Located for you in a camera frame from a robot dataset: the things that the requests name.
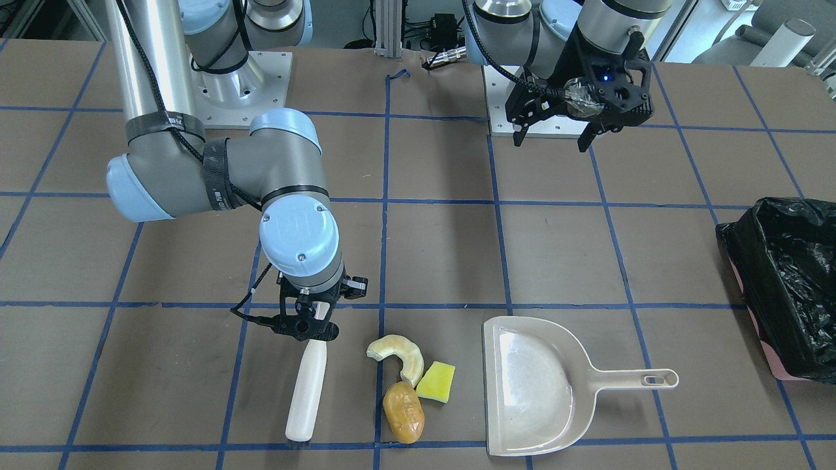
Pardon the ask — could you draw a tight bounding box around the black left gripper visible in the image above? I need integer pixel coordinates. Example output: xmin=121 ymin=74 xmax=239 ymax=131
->
xmin=506 ymin=27 xmax=654 ymax=153

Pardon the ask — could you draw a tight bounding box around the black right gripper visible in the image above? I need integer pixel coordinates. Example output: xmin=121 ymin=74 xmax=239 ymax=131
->
xmin=272 ymin=274 xmax=368 ymax=341

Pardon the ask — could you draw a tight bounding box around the beige plastic dustpan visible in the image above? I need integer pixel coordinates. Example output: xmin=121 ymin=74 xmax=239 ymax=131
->
xmin=483 ymin=316 xmax=680 ymax=457

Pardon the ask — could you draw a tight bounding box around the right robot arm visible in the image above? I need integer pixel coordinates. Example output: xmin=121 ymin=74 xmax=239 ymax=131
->
xmin=106 ymin=1 xmax=368 ymax=341

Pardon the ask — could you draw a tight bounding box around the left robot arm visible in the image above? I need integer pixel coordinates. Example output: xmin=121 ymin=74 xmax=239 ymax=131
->
xmin=462 ymin=1 xmax=672 ymax=152

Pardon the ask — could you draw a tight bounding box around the bin with black bag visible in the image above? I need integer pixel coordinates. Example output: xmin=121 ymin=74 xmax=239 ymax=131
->
xmin=715 ymin=197 xmax=835 ymax=384

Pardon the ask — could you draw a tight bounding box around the curved pale bread piece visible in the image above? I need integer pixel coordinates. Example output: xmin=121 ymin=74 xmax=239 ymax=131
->
xmin=365 ymin=334 xmax=425 ymax=389

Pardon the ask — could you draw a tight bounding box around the brown potato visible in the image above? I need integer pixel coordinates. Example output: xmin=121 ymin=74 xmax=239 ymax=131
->
xmin=382 ymin=381 xmax=426 ymax=444

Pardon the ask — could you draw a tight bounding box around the yellow sponge piece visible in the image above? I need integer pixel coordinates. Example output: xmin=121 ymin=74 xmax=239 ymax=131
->
xmin=416 ymin=361 xmax=456 ymax=403

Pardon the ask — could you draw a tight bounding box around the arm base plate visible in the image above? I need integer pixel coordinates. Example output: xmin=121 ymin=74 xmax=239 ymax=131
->
xmin=482 ymin=64 xmax=595 ymax=139
xmin=189 ymin=51 xmax=293 ymax=130

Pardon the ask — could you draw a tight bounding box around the aluminium frame post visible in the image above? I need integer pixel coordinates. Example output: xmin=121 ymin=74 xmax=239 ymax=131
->
xmin=372 ymin=0 xmax=405 ymax=61

